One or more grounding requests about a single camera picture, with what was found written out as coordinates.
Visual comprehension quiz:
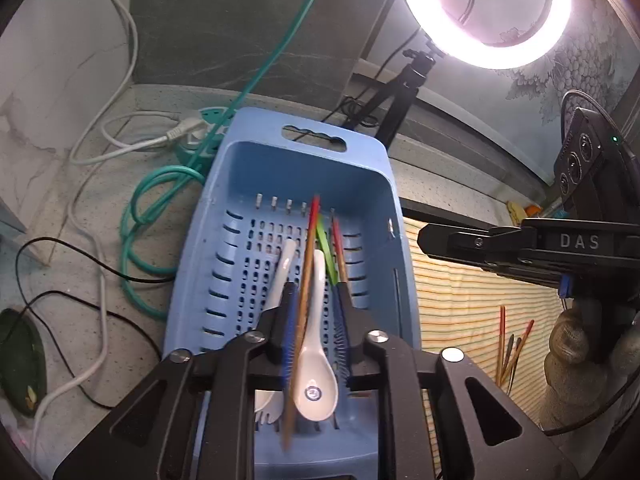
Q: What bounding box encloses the thin black cable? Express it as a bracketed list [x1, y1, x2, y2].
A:
[15, 236, 177, 409]

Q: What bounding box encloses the white cable with connector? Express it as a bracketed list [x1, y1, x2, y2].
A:
[100, 111, 207, 152]

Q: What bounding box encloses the black ring light cable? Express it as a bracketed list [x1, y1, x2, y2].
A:
[320, 94, 382, 132]

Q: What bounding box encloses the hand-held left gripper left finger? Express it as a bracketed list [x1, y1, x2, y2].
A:
[52, 282, 302, 480]

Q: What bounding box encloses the metal fork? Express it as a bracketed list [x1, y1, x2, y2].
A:
[508, 337, 524, 392]

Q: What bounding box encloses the person's right hand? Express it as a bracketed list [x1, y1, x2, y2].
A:
[540, 304, 640, 432]

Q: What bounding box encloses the long white cable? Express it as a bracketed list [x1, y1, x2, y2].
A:
[32, 0, 140, 466]

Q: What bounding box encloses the green hose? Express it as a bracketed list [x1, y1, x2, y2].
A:
[119, 0, 335, 322]

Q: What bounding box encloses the black tripod stand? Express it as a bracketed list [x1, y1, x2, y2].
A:
[342, 48, 437, 149]

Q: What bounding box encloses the dark green dish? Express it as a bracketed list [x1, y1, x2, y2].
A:
[0, 307, 49, 417]

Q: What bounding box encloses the green plastic spoon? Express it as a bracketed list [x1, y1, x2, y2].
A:
[314, 219, 339, 287]

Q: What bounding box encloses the white soup spoon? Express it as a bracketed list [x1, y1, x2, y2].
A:
[261, 238, 299, 314]
[291, 249, 340, 419]

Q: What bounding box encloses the white ring light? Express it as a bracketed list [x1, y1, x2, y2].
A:
[396, 0, 572, 70]

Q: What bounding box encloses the green round power strip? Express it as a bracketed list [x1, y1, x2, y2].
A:
[174, 105, 237, 162]

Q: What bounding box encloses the blue plastic drain basket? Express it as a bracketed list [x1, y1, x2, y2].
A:
[162, 106, 423, 480]

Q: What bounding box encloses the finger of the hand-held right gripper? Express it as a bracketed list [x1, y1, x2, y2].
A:
[480, 259, 574, 300]
[418, 220, 541, 270]

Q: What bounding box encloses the yellow striped cloth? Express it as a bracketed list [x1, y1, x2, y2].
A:
[402, 217, 567, 425]

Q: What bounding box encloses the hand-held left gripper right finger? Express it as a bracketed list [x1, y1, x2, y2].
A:
[331, 282, 581, 480]

